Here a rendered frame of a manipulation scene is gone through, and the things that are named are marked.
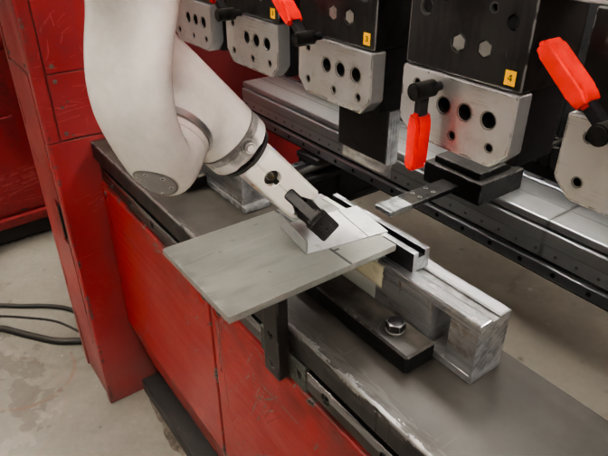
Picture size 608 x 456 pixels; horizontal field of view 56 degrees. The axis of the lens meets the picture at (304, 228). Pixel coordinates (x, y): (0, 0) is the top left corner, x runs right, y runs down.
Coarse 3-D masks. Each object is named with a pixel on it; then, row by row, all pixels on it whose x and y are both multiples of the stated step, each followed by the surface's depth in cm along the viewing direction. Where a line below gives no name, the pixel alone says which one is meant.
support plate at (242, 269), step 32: (256, 224) 83; (192, 256) 76; (224, 256) 76; (256, 256) 76; (288, 256) 76; (320, 256) 76; (352, 256) 76; (224, 288) 70; (256, 288) 70; (288, 288) 70
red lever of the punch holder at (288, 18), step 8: (272, 0) 73; (280, 0) 72; (288, 0) 73; (280, 8) 72; (288, 8) 72; (296, 8) 73; (280, 16) 73; (288, 16) 72; (296, 16) 72; (288, 24) 73; (296, 24) 72; (296, 32) 72; (304, 32) 72; (312, 32) 72; (320, 32) 73; (296, 40) 71; (304, 40) 71; (312, 40) 72
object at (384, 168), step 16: (352, 112) 78; (368, 112) 76; (384, 112) 73; (352, 128) 79; (368, 128) 77; (384, 128) 74; (352, 144) 80; (368, 144) 78; (384, 144) 75; (368, 160) 80; (384, 160) 76
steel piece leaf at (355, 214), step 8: (352, 208) 86; (352, 216) 84; (360, 216) 84; (368, 216) 84; (360, 224) 82; (368, 224) 82; (376, 224) 82; (368, 232) 81; (376, 232) 81; (384, 232) 81
